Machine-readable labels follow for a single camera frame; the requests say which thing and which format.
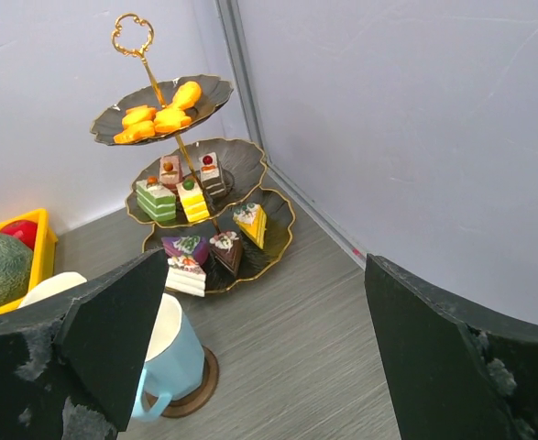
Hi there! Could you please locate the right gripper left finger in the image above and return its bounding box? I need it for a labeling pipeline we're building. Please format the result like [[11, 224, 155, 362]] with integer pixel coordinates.
[[0, 249, 168, 439]]

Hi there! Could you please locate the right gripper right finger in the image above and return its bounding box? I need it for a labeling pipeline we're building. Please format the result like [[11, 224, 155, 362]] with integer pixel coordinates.
[[365, 254, 538, 439]]

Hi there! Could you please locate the yellow plastic fruit bin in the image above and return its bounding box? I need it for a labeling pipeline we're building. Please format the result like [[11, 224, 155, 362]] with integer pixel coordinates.
[[0, 208, 57, 314]]

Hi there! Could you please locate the white paper cup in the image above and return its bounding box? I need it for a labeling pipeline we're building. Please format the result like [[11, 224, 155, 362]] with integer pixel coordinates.
[[131, 294, 204, 422]]

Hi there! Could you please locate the pink white cake slice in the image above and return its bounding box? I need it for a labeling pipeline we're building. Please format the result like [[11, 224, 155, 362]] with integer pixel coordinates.
[[165, 255, 206, 297]]

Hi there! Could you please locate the purple cake slice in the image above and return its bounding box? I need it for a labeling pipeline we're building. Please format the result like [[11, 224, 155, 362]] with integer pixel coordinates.
[[160, 236, 209, 266]]

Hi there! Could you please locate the green white cake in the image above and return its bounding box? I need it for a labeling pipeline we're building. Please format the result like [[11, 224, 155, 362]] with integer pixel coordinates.
[[135, 176, 176, 222]]

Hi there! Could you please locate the chocolate cake slice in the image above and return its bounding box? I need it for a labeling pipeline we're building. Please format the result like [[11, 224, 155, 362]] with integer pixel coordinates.
[[209, 231, 243, 277]]

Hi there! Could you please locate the yellow layered cake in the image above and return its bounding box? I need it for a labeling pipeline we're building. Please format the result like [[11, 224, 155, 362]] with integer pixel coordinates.
[[177, 178, 210, 223]]

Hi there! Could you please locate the yellow cake slice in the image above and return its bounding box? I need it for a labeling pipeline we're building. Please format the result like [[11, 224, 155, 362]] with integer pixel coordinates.
[[233, 202, 267, 249]]

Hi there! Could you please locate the brown white layered cake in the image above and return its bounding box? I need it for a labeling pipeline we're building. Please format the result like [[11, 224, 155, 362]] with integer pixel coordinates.
[[199, 152, 227, 199]]

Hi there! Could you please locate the orange fish cookie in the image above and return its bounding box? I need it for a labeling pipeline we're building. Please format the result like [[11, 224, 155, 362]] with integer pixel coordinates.
[[114, 120, 156, 144], [169, 81, 203, 110], [122, 104, 158, 129], [153, 107, 192, 134]]

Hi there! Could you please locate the pink layered cake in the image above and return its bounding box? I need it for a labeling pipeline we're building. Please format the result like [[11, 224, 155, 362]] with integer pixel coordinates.
[[159, 155, 183, 192]]

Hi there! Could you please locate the green melon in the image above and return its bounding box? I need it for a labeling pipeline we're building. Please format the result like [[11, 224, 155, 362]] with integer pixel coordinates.
[[0, 232, 35, 315]]

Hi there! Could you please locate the red pomegranate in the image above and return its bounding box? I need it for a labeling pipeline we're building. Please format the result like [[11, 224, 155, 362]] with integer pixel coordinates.
[[0, 220, 38, 250]]

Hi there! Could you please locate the three-tier black cake stand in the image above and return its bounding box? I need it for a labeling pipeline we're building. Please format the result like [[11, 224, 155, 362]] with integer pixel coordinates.
[[89, 12, 296, 294]]

